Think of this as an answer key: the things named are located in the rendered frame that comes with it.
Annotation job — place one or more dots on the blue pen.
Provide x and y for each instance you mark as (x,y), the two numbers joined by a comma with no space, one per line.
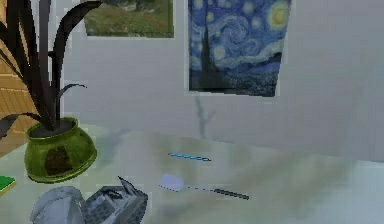
(189,157)

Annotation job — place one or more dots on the blue starry night painting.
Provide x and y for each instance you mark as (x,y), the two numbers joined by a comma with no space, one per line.
(233,46)

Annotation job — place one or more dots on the green landscape framed picture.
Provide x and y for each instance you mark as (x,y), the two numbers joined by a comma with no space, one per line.
(133,20)

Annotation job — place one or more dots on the grey toaster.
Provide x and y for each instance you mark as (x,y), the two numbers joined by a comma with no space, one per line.
(116,205)

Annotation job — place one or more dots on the dark plant in green pot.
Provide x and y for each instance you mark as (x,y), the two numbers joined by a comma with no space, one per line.
(60,150)

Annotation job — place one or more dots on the grey kettle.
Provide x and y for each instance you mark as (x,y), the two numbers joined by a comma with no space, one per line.
(58,206)

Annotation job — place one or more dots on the green book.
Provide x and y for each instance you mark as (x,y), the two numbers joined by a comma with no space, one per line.
(6,184)

